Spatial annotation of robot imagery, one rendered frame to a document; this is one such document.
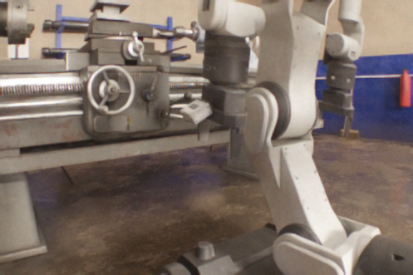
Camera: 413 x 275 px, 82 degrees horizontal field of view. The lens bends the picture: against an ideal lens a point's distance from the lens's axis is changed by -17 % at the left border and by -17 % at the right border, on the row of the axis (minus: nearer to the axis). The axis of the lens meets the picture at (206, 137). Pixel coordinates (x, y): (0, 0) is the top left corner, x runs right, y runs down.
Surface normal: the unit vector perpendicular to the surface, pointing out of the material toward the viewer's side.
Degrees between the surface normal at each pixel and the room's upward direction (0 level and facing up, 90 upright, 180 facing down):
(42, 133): 90
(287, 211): 90
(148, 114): 90
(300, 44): 100
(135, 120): 90
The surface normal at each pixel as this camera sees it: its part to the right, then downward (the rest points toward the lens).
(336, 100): -0.82, 0.10
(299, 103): 0.56, 0.03
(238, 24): 0.56, 0.29
